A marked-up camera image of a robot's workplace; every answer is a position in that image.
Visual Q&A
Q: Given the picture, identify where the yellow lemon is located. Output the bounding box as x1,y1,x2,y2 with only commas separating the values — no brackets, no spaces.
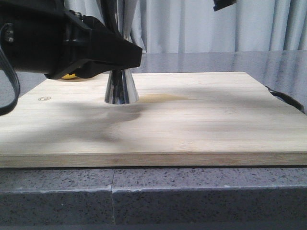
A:
61,74,77,80

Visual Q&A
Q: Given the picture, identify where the black board strap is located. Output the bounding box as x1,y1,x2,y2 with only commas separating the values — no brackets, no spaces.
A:
265,85,306,115

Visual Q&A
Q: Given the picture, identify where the wooden cutting board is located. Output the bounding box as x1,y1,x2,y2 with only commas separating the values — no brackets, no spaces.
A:
0,72,307,168

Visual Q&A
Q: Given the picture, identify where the grey curtain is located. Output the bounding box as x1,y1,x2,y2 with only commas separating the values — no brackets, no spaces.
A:
57,0,307,55

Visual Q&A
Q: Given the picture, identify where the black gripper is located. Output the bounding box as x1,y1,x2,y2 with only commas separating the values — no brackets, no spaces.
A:
0,0,142,79
213,0,237,12

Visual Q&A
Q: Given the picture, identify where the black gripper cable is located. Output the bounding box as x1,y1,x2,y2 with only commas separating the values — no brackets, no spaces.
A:
0,23,21,116

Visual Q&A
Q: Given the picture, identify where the steel jigger measuring cup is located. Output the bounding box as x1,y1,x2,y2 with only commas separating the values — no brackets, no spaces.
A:
105,0,139,104

